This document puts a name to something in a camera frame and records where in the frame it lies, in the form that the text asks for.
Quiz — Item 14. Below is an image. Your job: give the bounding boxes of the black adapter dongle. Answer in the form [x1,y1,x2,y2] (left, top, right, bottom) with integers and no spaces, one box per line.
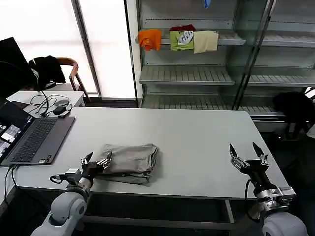
[53,106,71,119]

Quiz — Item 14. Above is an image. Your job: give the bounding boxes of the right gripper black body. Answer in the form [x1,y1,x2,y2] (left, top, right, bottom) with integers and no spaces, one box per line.
[242,158,272,190]

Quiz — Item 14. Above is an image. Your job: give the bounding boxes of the metal shelf rack with clothes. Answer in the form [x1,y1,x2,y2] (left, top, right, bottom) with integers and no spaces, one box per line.
[125,0,247,112]

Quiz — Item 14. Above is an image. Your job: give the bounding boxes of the brown wooden chair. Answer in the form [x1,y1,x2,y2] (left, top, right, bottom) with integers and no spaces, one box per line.
[56,57,91,103]

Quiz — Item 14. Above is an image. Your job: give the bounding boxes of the empty glass-door shelf rack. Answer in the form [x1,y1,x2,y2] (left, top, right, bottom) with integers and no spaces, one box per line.
[232,0,315,121]

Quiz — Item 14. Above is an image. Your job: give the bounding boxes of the grey laptop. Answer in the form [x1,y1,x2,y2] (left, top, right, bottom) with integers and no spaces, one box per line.
[0,100,76,166]

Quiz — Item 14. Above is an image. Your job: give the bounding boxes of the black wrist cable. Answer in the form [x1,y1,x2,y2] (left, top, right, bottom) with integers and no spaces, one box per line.
[49,174,67,185]
[244,178,262,221]

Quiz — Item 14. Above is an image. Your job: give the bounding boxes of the grey printed shirt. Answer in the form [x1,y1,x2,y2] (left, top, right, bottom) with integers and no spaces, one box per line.
[94,143,159,186]

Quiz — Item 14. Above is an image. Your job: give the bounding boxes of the black draped garment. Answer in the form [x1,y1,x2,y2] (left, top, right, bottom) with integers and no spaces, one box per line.
[272,91,315,141]

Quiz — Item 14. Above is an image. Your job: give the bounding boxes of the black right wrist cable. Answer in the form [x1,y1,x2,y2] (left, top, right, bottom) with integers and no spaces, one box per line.
[244,178,262,221]

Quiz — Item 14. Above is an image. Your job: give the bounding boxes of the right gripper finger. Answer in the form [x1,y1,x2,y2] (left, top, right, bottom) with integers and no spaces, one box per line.
[229,144,249,172]
[252,142,269,166]

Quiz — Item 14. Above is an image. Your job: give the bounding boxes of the black desk cable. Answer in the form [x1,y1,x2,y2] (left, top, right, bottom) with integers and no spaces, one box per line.
[29,71,73,118]

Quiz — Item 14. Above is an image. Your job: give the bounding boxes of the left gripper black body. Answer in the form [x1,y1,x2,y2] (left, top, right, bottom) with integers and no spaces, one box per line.
[81,160,104,180]

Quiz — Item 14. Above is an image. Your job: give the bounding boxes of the black monitor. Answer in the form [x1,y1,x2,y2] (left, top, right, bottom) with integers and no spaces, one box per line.
[0,37,33,98]

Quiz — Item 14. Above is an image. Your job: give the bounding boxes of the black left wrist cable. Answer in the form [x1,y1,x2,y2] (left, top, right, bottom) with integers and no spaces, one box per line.
[49,174,67,185]

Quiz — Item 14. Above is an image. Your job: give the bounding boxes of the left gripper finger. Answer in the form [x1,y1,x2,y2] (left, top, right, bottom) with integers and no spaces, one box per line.
[81,151,95,165]
[96,151,113,171]

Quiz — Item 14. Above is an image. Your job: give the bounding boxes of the black jacket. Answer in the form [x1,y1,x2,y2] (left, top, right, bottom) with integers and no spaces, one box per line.
[28,55,67,90]

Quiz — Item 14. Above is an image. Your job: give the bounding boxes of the black laptop power cable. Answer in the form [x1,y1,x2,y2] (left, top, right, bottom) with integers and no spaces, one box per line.
[3,165,20,205]

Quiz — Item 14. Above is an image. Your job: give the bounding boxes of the small white side table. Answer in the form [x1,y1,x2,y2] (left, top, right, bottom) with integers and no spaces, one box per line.
[5,90,86,117]

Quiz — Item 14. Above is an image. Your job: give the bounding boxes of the dark window pillar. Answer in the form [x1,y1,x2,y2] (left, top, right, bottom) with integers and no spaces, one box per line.
[71,0,103,99]

